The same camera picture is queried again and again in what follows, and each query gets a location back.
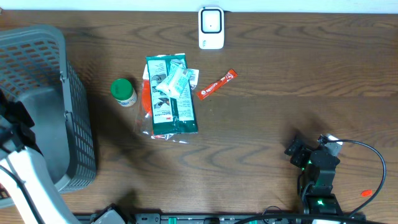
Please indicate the grey plastic basket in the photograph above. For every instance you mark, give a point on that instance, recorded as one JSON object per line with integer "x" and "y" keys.
{"x": 35, "y": 71}

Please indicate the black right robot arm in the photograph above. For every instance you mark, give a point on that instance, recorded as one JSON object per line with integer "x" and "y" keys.
{"x": 315, "y": 183}

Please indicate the red sticker on table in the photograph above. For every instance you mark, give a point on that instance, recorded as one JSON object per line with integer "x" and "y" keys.
{"x": 367, "y": 193}

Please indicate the black mounting rail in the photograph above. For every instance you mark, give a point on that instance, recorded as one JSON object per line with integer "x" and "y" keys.
{"x": 113, "y": 214}

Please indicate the green grip gloves package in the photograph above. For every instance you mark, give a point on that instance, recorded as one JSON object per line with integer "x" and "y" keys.
{"x": 170, "y": 115}

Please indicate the red dustpan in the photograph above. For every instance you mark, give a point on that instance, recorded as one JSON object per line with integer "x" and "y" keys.
{"x": 143, "y": 122}

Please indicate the mint green wipes pack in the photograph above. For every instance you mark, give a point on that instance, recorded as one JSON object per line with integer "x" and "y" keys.
{"x": 176, "y": 81}

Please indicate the red snack stick packet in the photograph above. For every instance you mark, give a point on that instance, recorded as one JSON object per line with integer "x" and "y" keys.
{"x": 204, "y": 93}

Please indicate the white barcode scanner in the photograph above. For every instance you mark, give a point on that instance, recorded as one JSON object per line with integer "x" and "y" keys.
{"x": 211, "y": 28}

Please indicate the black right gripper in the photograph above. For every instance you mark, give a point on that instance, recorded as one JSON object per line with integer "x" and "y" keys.
{"x": 302, "y": 155}

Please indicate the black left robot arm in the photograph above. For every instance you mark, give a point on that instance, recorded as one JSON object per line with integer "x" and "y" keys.
{"x": 24, "y": 172}

